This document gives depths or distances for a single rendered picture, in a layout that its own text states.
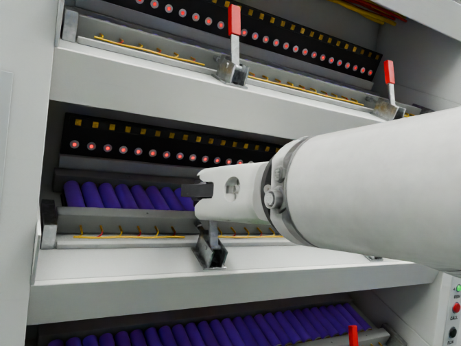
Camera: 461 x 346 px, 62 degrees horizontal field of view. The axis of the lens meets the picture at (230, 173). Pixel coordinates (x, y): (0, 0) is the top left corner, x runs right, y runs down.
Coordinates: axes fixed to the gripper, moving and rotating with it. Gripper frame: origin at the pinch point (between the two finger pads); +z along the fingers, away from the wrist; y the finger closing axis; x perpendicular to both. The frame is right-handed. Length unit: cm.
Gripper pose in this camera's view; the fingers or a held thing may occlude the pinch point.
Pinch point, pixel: (211, 193)
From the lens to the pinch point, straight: 44.3
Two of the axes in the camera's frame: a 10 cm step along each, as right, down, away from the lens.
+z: -5.1, 0.6, 8.6
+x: 0.4, -9.9, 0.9
